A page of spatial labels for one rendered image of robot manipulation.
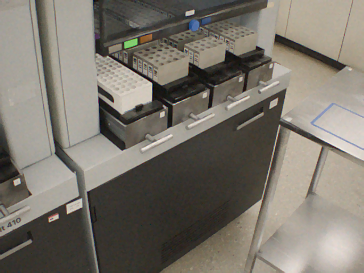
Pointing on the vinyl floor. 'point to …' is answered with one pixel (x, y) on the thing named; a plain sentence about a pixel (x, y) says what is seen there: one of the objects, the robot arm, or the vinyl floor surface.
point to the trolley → (295, 244)
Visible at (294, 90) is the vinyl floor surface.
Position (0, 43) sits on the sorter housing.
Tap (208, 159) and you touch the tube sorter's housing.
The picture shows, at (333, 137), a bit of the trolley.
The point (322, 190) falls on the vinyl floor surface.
